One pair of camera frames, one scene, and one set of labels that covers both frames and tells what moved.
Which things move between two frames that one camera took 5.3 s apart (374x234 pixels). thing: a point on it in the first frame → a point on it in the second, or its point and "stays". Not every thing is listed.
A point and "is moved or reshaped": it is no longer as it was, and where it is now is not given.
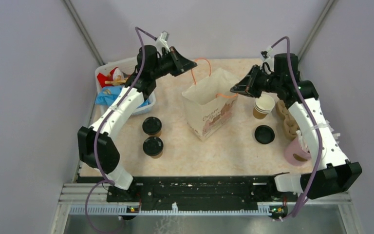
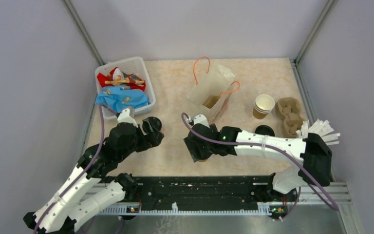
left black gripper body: x=169 y=63 → x=141 y=142
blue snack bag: x=106 y=96 stays
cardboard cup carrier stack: x=290 y=125 stays
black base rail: x=238 y=190 stays
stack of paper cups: x=263 y=105 stays
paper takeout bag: x=209 y=103 is moved or reshaped
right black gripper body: x=265 y=82 → x=204 y=150
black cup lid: x=264 y=134 stays
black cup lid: x=151 y=125 stays
